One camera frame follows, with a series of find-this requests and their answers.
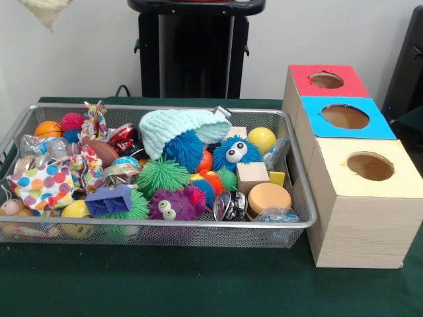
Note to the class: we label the clear blue plastic packet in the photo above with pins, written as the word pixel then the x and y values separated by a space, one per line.
pixel 277 153

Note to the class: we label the red black packet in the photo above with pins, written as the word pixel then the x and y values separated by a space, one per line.
pixel 122 135

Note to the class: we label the cream waffle cloth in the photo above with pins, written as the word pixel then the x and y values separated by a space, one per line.
pixel 46 9

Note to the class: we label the clear mesh bin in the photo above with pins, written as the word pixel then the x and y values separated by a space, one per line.
pixel 294 198

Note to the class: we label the wooden box with three holes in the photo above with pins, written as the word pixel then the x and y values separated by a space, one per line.
pixel 360 218

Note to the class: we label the blue fuzzy ball with eyes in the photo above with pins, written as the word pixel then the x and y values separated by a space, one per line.
pixel 236 153

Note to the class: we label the wooden cube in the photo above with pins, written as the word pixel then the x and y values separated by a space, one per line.
pixel 252 177

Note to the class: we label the mint green knit cloth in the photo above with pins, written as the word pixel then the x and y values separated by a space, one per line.
pixel 172 125

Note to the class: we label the small green spiky ball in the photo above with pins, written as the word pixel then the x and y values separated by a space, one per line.
pixel 162 176

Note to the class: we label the purple spiky ball with eyes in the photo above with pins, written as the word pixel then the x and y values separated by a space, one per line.
pixel 173 205

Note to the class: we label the yellow block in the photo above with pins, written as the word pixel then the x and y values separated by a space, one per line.
pixel 277 178

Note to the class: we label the round wooden disc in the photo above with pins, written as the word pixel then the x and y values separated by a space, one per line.
pixel 268 198

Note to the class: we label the clear crumpled plastic packet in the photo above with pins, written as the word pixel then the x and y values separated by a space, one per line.
pixel 276 214

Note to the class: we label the blue globe ball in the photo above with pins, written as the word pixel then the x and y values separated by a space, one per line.
pixel 125 161

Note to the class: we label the large green spiky ball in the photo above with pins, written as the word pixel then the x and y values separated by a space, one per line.
pixel 140 208

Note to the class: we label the silver can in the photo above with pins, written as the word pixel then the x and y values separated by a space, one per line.
pixel 120 175

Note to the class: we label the brown toy football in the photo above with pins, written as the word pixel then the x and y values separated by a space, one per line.
pixel 102 152

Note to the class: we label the purple plastic block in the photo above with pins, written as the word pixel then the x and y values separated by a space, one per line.
pixel 109 200

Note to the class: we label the pink spiky ball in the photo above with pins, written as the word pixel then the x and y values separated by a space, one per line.
pixel 71 121

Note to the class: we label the yellow smiley ball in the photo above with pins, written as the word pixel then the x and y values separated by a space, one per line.
pixel 77 218

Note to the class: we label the small orange basketball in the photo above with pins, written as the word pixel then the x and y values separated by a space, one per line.
pixel 47 129

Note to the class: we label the polka dot cloth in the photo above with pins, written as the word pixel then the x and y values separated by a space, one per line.
pixel 46 185

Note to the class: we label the black chair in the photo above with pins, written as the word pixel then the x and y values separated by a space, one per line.
pixel 406 72

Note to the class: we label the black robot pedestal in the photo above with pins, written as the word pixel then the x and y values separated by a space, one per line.
pixel 198 53

